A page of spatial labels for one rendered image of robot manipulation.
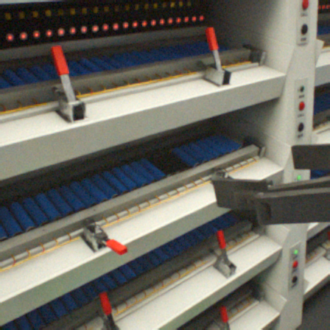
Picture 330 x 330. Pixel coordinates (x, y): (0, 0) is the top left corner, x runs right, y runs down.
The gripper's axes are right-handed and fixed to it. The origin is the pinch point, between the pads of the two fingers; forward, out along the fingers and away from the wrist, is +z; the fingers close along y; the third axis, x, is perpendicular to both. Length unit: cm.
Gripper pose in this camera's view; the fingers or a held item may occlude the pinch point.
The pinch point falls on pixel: (267, 173)
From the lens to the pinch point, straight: 43.8
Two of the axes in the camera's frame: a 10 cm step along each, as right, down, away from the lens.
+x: -2.3, -9.5, -2.1
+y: 7.9, -3.0, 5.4
